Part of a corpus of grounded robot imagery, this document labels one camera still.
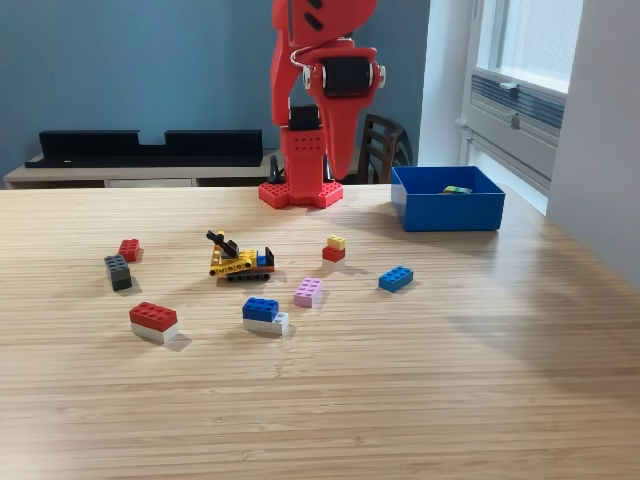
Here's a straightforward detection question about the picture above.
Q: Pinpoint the small red brick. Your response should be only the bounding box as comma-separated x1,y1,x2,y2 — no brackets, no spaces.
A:
117,238,142,263

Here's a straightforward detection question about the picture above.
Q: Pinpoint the white window frame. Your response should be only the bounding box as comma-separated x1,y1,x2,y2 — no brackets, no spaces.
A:
457,0,585,194

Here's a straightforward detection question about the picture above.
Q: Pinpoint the grey and dark brick stack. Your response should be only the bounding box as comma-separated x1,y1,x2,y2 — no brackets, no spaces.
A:
103,253,134,293

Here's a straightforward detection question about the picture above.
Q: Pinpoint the pale wooden sideboard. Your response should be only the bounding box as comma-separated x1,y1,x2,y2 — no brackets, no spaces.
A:
2,147,374,190

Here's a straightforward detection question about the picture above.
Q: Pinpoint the blue and white brick stack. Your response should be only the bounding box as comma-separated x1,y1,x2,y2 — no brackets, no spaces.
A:
242,296,290,336

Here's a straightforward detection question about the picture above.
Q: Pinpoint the dark wooden chair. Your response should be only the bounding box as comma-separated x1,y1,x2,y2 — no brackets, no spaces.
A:
355,113,414,185

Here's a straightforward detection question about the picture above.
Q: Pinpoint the red and white brick stack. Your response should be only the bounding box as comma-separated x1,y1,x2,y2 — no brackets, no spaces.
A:
128,301,180,345

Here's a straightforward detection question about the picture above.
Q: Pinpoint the pink brick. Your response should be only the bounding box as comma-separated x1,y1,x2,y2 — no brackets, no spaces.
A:
293,277,324,309

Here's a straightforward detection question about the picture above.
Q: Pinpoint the grey window vent grille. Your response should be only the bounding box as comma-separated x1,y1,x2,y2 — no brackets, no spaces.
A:
470,73,567,133

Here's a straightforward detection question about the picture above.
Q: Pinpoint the blue plastic bin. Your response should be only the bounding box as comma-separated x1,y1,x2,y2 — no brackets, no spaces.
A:
390,165,506,233

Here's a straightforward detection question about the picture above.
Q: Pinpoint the yellow red white brick stack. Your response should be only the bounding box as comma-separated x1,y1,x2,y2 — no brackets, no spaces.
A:
321,234,347,274

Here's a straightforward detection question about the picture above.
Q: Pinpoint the yellow toy digger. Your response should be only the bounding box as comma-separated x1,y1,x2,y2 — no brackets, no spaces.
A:
205,229,277,284

